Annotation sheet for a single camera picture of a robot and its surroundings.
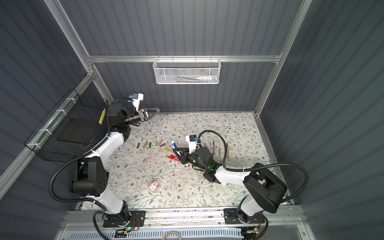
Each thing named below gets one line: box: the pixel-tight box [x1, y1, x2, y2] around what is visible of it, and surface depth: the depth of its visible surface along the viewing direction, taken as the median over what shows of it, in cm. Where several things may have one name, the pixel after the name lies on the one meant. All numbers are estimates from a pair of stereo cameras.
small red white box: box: [147, 179, 161, 193], surface depth 84 cm
